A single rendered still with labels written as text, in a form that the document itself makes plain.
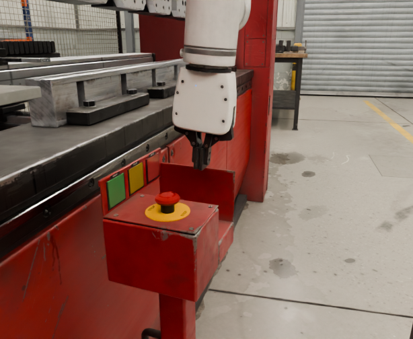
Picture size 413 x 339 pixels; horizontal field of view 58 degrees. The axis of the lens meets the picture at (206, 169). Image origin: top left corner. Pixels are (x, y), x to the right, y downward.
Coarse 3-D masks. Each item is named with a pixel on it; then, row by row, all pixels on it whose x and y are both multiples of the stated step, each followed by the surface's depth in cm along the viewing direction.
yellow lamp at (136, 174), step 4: (140, 164) 67; (132, 168) 64; (136, 168) 66; (140, 168) 67; (132, 172) 64; (136, 172) 66; (140, 172) 67; (132, 176) 65; (136, 176) 66; (140, 176) 67; (132, 180) 65; (136, 180) 66; (140, 180) 67; (132, 184) 65; (136, 184) 66; (140, 184) 68; (132, 188) 65; (136, 188) 66; (132, 192) 65
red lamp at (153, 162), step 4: (152, 156) 71; (156, 156) 72; (148, 160) 69; (152, 160) 71; (156, 160) 72; (148, 164) 69; (152, 164) 71; (156, 164) 73; (148, 168) 70; (152, 168) 71; (156, 168) 73; (148, 172) 70; (152, 172) 71; (156, 172) 73; (148, 176) 70; (152, 176) 72; (156, 176) 73; (148, 180) 70
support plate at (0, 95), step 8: (0, 88) 32; (8, 88) 32; (16, 88) 32; (24, 88) 32; (32, 88) 33; (0, 96) 30; (8, 96) 30; (16, 96) 31; (24, 96) 32; (32, 96) 33; (40, 96) 34; (0, 104) 30
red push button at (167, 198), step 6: (162, 192) 60; (168, 192) 60; (174, 192) 60; (156, 198) 58; (162, 198) 58; (168, 198) 58; (174, 198) 58; (162, 204) 58; (168, 204) 58; (162, 210) 59; (168, 210) 59; (174, 210) 60
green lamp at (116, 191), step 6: (120, 174) 61; (114, 180) 60; (120, 180) 61; (108, 186) 58; (114, 186) 60; (120, 186) 61; (108, 192) 58; (114, 192) 60; (120, 192) 62; (114, 198) 60; (120, 198) 62; (114, 204) 60
